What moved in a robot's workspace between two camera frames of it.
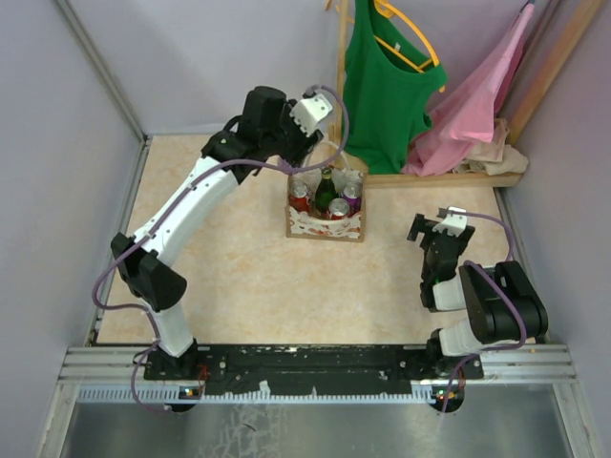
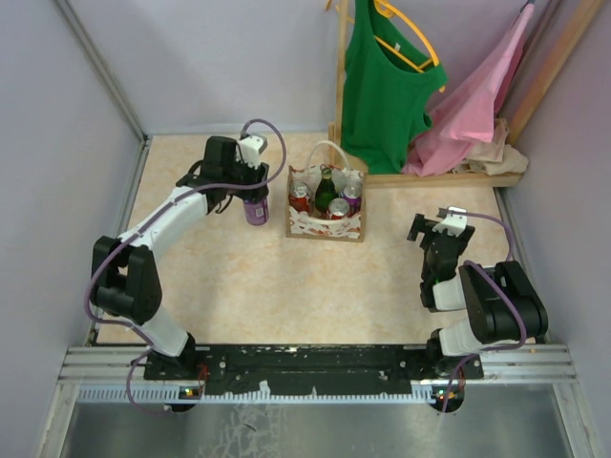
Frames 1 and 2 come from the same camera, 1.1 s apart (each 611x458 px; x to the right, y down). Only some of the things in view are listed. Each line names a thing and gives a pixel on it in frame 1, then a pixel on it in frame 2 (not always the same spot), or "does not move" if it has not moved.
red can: (338, 208) does not move
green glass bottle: (326, 191) does not move
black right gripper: (439, 237) does not move
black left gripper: (296, 144) to (255, 180)
